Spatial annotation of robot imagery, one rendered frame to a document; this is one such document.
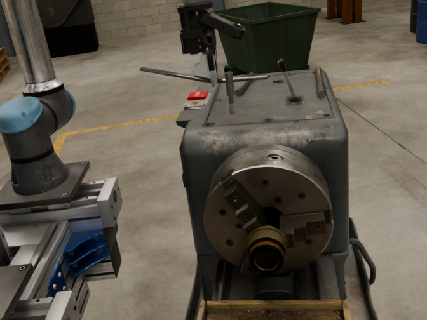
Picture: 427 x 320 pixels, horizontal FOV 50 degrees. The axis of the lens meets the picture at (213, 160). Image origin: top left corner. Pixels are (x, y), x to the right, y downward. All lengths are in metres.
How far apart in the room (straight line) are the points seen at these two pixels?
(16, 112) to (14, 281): 0.46
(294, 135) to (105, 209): 0.55
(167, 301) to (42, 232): 1.40
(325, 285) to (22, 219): 0.84
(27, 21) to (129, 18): 9.78
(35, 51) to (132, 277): 1.76
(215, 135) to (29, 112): 0.48
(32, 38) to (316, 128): 0.79
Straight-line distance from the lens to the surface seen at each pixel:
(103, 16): 11.13
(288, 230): 1.06
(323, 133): 1.21
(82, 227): 1.35
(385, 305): 2.52
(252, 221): 1.04
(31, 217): 1.37
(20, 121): 1.27
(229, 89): 1.23
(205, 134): 1.24
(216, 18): 1.17
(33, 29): 1.36
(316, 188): 1.09
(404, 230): 3.05
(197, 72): 1.21
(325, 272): 1.32
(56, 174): 1.32
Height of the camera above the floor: 1.71
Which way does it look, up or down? 25 degrees down
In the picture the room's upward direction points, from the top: 8 degrees counter-clockwise
